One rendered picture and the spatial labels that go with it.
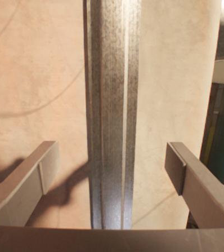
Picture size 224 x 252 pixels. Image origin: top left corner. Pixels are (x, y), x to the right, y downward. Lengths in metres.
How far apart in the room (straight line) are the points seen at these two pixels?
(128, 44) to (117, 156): 0.14
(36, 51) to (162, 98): 0.18
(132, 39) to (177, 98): 0.10
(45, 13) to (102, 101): 0.13
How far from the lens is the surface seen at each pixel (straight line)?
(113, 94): 0.22
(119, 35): 0.23
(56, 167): 0.16
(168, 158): 0.16
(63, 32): 0.26
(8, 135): 0.31
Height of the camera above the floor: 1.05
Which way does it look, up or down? 73 degrees down
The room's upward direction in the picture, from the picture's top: 177 degrees counter-clockwise
